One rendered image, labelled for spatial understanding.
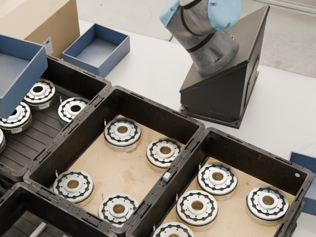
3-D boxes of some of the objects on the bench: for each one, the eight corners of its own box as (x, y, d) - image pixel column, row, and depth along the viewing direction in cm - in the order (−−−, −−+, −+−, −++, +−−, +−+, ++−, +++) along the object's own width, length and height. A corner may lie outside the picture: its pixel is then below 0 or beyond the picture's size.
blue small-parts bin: (96, 37, 212) (94, 22, 207) (130, 50, 207) (130, 35, 201) (64, 68, 200) (61, 53, 195) (99, 83, 195) (98, 67, 190)
